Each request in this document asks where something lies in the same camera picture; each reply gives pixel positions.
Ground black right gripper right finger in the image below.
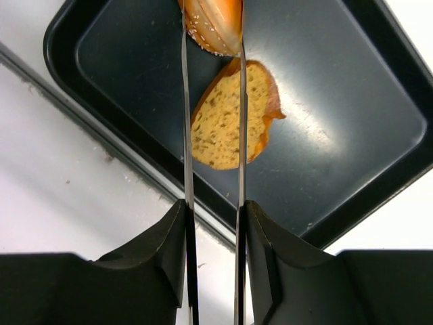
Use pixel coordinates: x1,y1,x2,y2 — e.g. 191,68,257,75
246,201,432,324

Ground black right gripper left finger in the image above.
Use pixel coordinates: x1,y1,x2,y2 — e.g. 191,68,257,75
1,200,186,324

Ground glossy orange bun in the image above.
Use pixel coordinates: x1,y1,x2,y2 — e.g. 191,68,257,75
178,0,244,57

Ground stainless steel tongs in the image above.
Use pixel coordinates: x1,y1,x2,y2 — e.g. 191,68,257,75
181,1,248,324

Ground left seeded bread slice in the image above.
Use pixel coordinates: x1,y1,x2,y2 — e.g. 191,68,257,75
191,58,286,171

